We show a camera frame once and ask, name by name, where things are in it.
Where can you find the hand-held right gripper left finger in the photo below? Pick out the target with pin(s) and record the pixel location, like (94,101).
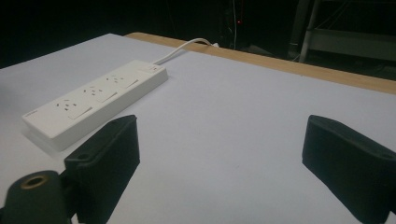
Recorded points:
(106,161)

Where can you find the white power strip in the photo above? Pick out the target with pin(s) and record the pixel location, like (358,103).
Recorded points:
(93,99)

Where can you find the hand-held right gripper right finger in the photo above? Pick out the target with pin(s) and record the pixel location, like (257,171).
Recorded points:
(348,165)

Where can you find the metal stand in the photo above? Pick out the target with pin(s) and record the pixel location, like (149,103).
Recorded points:
(339,34)

